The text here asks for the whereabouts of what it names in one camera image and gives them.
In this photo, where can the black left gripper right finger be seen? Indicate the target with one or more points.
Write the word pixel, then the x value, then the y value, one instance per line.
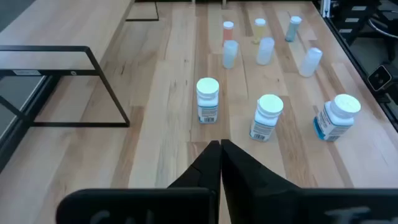
pixel 264 202

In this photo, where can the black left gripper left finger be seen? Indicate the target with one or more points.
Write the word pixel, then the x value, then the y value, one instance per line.
pixel 199 199

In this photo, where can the translucent white pill vial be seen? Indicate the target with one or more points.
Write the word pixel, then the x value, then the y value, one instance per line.
pixel 230 54
pixel 310 62
pixel 265 51

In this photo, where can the yellow pill vial white cap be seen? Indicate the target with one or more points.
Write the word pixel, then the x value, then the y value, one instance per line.
pixel 259 31

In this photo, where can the black table-level camera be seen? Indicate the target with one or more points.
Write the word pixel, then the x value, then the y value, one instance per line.
pixel 379 77

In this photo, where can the black metal rig frame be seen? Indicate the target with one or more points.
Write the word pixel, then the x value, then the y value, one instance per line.
pixel 12 140

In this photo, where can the silver aluminium post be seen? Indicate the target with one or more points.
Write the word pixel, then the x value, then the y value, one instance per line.
pixel 325 7

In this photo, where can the wooden shelf black metal frame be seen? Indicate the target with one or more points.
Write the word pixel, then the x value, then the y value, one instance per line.
pixel 46 31

